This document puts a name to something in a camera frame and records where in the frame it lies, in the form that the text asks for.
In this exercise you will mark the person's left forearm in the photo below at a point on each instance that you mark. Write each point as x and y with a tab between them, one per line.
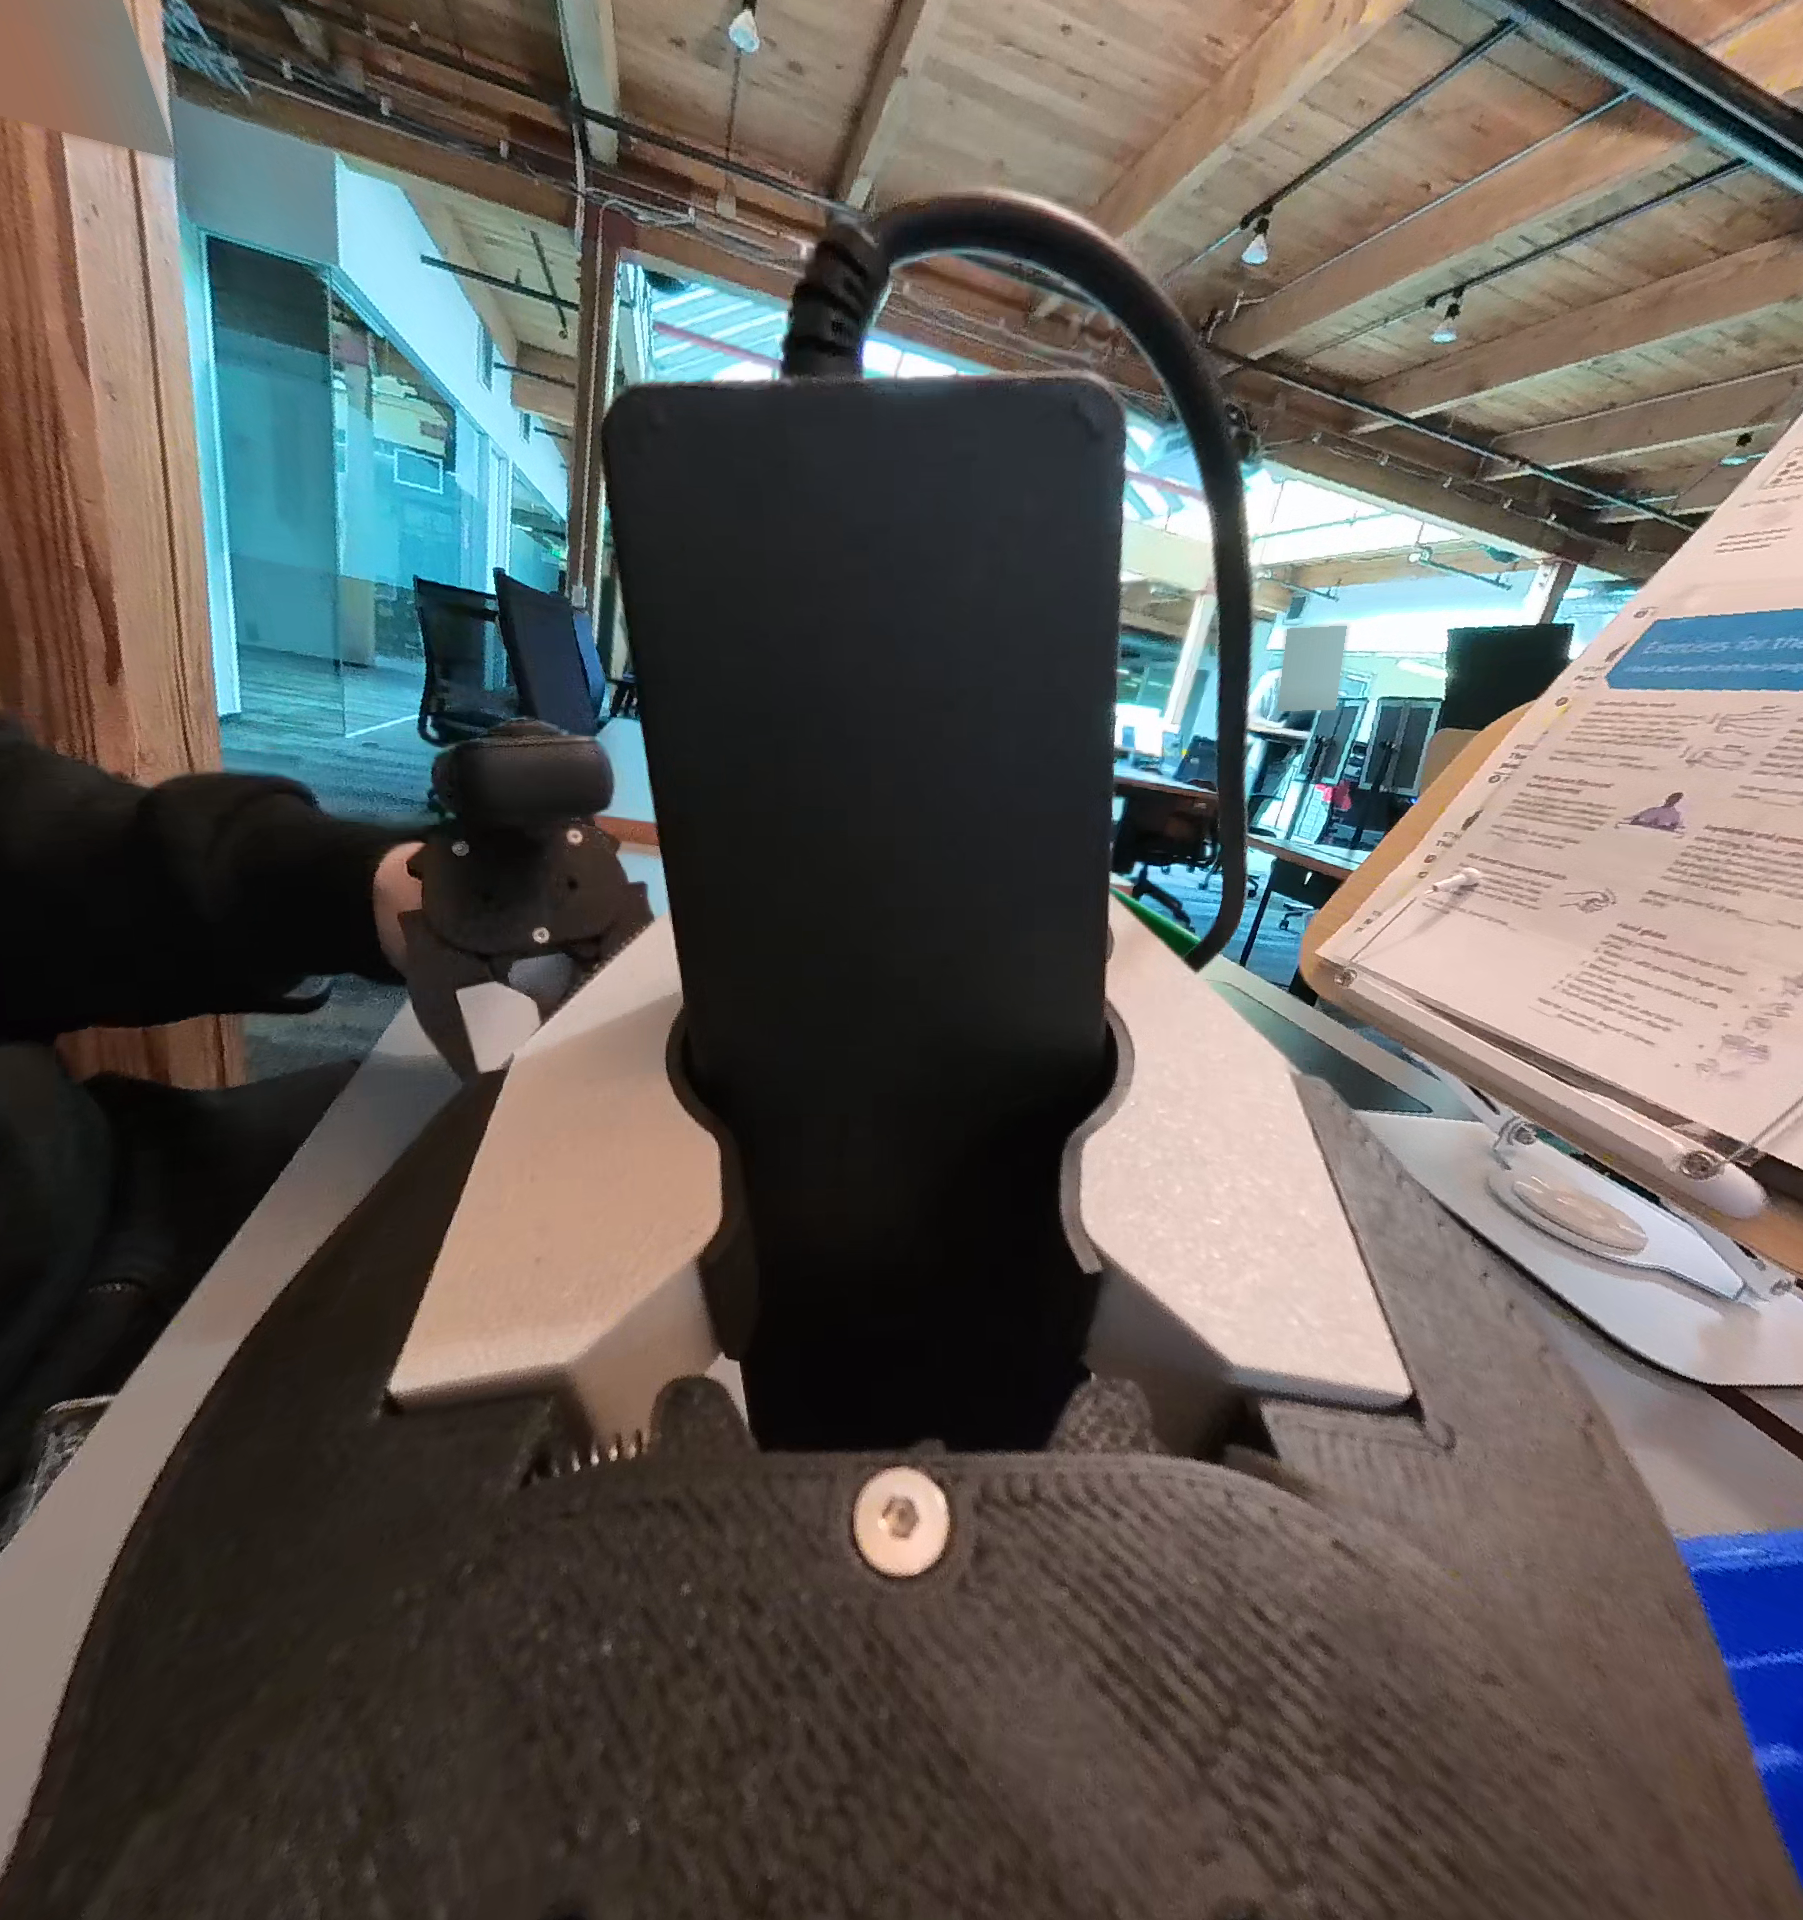
119	884

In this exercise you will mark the black background monitor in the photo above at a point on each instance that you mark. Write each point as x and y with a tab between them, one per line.
1509	675

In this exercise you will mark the ceiling spot lamp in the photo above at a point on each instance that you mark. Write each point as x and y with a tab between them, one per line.
745	27
1445	323
1255	242

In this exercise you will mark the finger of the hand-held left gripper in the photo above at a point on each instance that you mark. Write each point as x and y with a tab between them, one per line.
497	1029

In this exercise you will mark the blue plastic bin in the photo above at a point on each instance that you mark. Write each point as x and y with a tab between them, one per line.
1785	1680

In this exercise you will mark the person's black clothing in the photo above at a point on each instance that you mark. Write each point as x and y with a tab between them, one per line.
30	1230

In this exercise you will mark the glass partition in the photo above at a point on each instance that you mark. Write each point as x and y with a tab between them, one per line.
277	495

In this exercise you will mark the printed instruction sheet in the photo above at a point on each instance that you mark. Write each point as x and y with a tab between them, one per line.
1665	840

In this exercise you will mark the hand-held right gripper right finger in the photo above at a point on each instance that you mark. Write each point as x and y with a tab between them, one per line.
1231	1214

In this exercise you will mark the person's left hand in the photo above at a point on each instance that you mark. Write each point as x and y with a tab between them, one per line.
395	909

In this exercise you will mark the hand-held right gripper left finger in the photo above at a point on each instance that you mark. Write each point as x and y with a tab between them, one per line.
571	1201

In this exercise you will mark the wooden pillar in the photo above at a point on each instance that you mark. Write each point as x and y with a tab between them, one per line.
60	525

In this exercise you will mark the white background board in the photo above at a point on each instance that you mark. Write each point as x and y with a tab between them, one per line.
1311	668

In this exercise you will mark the metal clothing clip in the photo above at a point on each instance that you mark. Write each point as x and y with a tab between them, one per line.
68	1449

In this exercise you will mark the black office chair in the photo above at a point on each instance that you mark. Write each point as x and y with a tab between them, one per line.
547	653
457	661

